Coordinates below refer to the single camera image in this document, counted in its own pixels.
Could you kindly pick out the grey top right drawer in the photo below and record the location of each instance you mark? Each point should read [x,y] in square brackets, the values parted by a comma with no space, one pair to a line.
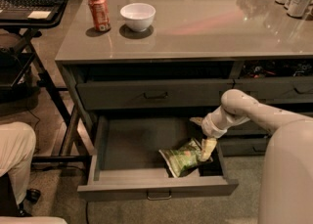
[278,90]

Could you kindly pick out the grey bottom right drawer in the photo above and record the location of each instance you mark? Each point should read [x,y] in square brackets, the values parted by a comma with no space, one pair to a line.
[239,147]

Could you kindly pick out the person's leg beige trousers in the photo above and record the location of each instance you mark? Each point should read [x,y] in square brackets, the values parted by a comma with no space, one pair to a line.
[17,145]

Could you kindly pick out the open grey middle drawer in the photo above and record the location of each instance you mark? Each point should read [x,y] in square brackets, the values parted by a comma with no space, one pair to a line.
[126,164]

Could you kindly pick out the yellow sticky note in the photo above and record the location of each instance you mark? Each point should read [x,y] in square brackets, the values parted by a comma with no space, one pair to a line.
[38,15]

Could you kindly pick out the grey counter cabinet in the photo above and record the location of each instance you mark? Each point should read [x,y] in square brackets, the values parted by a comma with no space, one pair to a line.
[188,39]

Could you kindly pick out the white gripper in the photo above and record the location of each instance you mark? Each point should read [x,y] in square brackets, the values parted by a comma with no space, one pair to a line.
[209,127]

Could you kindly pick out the orange soda can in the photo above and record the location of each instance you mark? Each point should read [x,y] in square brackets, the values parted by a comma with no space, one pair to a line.
[100,14]

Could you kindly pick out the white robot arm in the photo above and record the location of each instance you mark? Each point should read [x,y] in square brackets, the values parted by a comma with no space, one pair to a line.
[286,192]

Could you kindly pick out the black shoe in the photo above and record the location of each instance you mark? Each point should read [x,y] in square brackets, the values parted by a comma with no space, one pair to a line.
[33,195]

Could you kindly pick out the grey top left drawer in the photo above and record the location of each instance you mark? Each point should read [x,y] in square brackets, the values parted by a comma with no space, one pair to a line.
[148,94]

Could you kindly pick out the white ceramic bowl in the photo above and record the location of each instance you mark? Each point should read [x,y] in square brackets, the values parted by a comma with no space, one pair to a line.
[138,16]

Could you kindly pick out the green jalapeno chip bag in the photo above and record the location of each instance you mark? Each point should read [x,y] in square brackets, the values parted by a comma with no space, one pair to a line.
[183,159]

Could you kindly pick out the black laptop stand cart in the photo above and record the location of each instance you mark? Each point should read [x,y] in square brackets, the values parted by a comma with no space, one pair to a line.
[72,148]

